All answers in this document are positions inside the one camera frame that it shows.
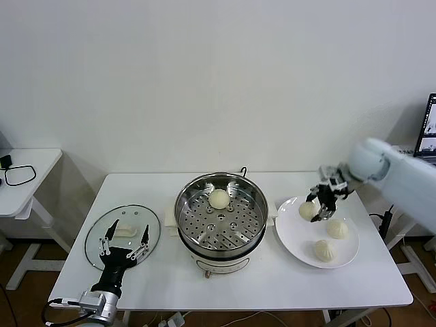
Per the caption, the white electric cooker base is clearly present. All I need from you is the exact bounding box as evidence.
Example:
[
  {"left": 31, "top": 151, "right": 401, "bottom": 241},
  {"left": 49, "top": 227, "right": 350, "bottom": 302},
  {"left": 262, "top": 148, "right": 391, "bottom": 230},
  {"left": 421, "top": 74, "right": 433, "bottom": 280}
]
[{"left": 164, "top": 196, "right": 279, "bottom": 279}]

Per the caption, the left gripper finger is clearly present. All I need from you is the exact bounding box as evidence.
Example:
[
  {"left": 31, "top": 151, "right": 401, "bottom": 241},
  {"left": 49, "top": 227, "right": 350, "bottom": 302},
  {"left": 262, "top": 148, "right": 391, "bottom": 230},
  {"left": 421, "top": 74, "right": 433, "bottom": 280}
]
[
  {"left": 126, "top": 223, "right": 151, "bottom": 262},
  {"left": 98, "top": 219, "right": 120, "bottom": 256}
]

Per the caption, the black looped cable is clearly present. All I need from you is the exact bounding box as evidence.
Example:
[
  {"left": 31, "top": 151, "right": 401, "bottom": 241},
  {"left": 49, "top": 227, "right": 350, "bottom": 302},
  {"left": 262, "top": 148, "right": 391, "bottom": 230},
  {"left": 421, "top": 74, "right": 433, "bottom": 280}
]
[{"left": 5, "top": 165, "right": 37, "bottom": 187}]

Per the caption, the stainless steel steamer basket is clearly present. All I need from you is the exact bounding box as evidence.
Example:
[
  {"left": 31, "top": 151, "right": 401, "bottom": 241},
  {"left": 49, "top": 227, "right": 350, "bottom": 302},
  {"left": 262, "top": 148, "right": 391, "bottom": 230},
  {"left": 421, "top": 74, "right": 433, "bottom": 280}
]
[{"left": 174, "top": 172, "right": 270, "bottom": 255}]

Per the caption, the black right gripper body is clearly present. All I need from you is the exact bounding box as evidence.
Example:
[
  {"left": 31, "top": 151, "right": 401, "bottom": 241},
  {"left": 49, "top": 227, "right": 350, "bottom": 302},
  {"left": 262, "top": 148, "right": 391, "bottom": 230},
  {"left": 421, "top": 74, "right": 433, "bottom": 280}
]
[{"left": 317, "top": 183, "right": 340, "bottom": 209}]

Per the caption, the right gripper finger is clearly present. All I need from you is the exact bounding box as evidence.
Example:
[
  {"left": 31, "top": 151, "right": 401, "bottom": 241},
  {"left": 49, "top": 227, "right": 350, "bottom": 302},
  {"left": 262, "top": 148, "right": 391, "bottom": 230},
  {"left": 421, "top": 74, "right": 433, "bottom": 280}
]
[
  {"left": 310, "top": 202, "right": 337, "bottom": 223},
  {"left": 305, "top": 186, "right": 322, "bottom": 204}
]

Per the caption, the white laptop side table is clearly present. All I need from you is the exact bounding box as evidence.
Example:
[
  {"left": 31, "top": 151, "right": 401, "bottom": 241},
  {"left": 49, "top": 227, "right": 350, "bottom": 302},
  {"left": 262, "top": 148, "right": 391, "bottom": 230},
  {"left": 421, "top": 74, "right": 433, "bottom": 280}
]
[{"left": 384, "top": 145, "right": 436, "bottom": 294}]

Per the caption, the black left camera cable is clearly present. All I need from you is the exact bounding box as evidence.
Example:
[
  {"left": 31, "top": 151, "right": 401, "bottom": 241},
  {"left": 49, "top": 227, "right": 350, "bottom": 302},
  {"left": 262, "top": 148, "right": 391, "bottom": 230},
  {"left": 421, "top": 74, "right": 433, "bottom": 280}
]
[{"left": 43, "top": 298, "right": 82, "bottom": 326}]

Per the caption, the round glass pot lid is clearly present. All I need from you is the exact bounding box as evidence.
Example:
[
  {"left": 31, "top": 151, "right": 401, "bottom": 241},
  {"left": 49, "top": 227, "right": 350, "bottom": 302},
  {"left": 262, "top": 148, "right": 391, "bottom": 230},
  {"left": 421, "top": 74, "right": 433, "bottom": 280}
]
[{"left": 84, "top": 203, "right": 161, "bottom": 273}]

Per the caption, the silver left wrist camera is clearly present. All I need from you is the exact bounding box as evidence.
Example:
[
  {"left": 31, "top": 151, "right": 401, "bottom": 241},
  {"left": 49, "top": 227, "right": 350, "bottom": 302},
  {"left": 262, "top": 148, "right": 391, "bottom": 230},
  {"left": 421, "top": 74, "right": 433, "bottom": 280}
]
[{"left": 78, "top": 291, "right": 106, "bottom": 313}]

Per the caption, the white floor power strip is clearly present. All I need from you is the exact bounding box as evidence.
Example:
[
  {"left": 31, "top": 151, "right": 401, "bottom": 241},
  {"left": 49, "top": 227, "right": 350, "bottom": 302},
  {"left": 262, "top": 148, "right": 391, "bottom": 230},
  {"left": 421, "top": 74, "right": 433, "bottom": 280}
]
[{"left": 158, "top": 313, "right": 187, "bottom": 327}]

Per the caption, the open grey laptop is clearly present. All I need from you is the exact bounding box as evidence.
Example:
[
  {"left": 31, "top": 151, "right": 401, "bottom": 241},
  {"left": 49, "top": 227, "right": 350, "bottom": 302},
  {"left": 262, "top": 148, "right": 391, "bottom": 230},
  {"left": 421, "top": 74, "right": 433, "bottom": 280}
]
[{"left": 413, "top": 93, "right": 436, "bottom": 158}]

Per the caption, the white steamed baozi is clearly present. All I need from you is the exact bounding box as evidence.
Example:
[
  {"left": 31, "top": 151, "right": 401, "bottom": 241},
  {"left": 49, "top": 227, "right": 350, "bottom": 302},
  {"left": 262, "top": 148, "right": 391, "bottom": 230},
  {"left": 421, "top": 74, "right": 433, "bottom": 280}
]
[
  {"left": 298, "top": 202, "right": 323, "bottom": 222},
  {"left": 326, "top": 219, "right": 350, "bottom": 240},
  {"left": 208, "top": 189, "right": 230, "bottom": 210},
  {"left": 313, "top": 239, "right": 338, "bottom": 263}
]

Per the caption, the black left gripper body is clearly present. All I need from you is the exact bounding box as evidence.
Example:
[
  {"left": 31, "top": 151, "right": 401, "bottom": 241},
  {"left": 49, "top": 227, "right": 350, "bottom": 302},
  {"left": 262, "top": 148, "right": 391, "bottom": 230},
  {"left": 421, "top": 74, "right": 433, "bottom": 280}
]
[{"left": 91, "top": 247, "right": 137, "bottom": 292}]

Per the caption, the white round plate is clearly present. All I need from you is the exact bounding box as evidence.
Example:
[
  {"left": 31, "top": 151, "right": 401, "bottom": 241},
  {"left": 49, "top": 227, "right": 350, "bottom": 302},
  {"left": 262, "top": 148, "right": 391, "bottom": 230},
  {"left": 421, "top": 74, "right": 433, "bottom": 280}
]
[{"left": 275, "top": 196, "right": 360, "bottom": 270}]

